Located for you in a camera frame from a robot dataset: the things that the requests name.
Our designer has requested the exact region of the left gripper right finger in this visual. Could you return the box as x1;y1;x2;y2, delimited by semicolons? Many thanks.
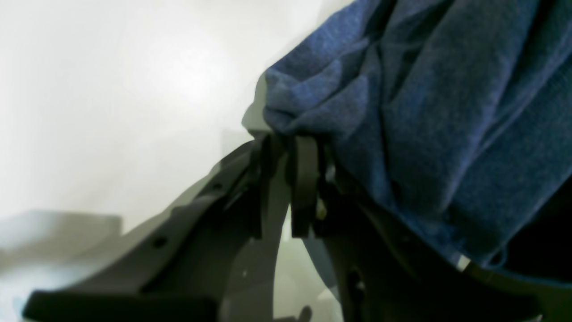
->
288;136;571;322

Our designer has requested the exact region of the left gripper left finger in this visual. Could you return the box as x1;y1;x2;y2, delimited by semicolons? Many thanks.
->
23;134;276;322

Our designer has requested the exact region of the dark blue t-shirt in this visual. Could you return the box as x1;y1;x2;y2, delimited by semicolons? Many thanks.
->
264;0;572;287

